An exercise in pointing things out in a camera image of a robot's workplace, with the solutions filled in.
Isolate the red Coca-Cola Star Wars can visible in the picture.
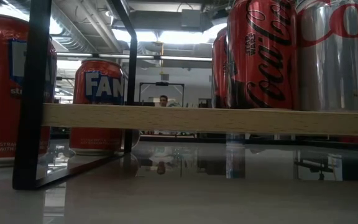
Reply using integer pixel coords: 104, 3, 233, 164
211, 27, 230, 109
227, 0, 298, 110

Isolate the silver Diet Coke can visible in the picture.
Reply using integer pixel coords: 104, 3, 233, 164
295, 0, 358, 113

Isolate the light wooden shelf board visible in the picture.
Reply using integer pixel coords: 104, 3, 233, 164
41, 103, 358, 136

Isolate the long ceiling light bar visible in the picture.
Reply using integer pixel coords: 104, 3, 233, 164
56, 52, 213, 62

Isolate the blue silver Red Bull can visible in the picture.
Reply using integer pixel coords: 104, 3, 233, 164
226, 133, 246, 147

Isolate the grey ceiling unit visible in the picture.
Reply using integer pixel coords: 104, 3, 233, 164
180, 8, 203, 32

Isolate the black metal shelf frame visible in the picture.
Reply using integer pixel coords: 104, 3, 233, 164
12, 0, 138, 191

